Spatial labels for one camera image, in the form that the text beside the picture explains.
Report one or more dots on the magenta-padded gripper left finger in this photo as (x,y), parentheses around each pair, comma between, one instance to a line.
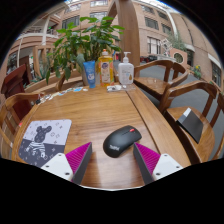
(58,164)

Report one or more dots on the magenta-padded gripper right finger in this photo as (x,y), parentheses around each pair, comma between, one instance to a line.
(163,164)

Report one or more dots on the black computer mouse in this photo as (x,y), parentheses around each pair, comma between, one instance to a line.
(120,140)

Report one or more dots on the grey bear-print mouse pad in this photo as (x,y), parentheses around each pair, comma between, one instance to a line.
(43,138)

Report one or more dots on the wooden armchair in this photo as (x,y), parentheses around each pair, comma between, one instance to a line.
(220,110)
(61,80)
(20,97)
(186,146)
(153,85)

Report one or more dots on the black flat box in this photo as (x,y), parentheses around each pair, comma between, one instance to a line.
(191,126)

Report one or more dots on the red bag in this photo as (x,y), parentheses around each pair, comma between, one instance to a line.
(20,124)

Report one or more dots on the small black device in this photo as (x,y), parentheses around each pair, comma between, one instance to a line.
(38,101)

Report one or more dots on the blue printed card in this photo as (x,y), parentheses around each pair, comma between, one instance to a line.
(77,89)

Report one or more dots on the small clear plastic packet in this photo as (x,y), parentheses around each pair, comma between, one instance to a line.
(115,88)

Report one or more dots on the dark red wooden lectern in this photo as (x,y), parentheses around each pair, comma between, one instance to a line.
(15,81)

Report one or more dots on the blue squeeze tube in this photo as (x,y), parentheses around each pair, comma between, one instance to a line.
(89,74)

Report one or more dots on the white pump dispenser bottle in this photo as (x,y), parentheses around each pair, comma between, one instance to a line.
(125,73)

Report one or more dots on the yellow flowering plant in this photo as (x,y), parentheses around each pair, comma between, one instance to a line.
(197,71)

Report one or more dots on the yellow dish soap bottle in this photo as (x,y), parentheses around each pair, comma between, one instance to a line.
(105,70)

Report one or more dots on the green potted plant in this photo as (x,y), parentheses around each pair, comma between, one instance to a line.
(80,41)

